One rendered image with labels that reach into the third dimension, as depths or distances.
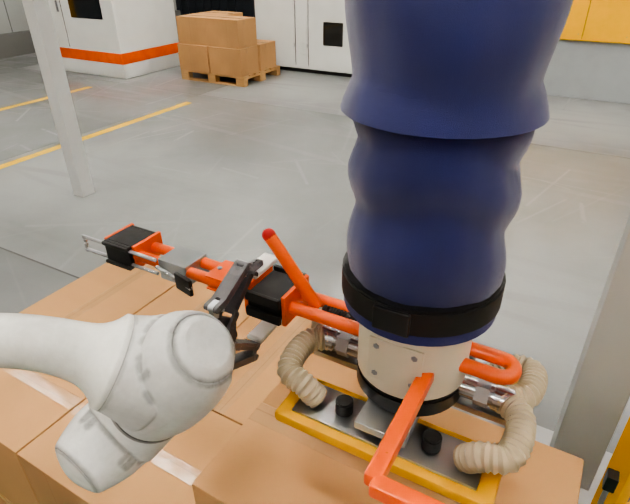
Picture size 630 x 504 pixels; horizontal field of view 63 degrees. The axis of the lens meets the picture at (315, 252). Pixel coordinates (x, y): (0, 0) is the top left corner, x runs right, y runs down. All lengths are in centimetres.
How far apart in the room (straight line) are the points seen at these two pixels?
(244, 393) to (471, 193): 126
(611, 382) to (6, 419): 190
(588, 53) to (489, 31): 744
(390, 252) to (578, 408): 152
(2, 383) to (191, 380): 153
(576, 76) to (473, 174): 745
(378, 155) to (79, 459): 48
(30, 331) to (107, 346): 7
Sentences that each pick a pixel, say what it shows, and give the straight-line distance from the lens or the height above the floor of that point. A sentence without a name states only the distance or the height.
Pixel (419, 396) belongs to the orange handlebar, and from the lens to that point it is 71.
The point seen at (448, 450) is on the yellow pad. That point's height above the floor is 114.
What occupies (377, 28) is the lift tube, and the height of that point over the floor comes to 170.
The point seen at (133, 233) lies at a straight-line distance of 110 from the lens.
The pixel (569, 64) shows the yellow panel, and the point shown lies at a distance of 799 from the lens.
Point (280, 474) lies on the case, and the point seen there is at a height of 95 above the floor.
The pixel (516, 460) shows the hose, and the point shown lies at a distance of 76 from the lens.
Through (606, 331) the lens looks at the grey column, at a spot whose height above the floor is 73.
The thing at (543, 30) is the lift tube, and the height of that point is 170.
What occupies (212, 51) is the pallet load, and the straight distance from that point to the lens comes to 822.
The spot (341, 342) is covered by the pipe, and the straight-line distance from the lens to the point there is 86.
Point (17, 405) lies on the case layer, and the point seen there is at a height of 54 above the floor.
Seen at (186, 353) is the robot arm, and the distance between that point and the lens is 50.
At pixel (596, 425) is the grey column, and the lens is 210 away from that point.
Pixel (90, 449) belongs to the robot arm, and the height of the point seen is 128.
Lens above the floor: 176
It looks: 31 degrees down
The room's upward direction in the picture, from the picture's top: straight up
